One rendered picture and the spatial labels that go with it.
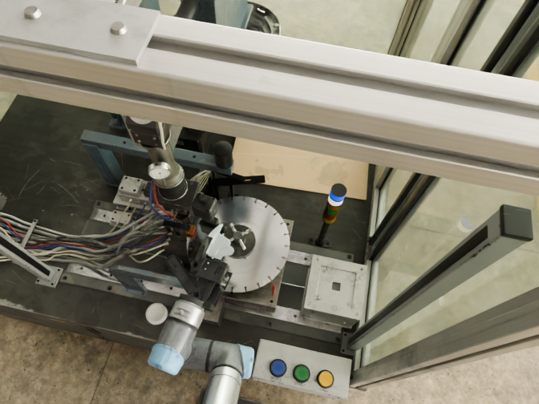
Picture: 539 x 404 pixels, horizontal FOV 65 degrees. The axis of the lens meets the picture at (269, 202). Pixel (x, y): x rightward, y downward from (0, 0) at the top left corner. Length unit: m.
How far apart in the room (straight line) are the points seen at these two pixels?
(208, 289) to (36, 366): 1.56
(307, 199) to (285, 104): 1.44
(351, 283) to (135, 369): 1.27
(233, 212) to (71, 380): 1.32
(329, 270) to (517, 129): 1.19
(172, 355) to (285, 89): 0.83
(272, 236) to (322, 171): 0.47
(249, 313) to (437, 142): 1.30
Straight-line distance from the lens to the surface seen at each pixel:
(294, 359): 1.33
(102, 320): 1.59
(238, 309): 1.50
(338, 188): 1.23
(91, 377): 2.36
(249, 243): 1.35
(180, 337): 1.00
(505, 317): 0.61
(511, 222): 0.59
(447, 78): 0.26
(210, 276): 1.02
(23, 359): 2.50
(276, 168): 1.72
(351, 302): 1.39
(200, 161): 1.40
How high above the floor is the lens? 2.22
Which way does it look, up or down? 63 degrees down
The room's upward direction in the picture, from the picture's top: 4 degrees clockwise
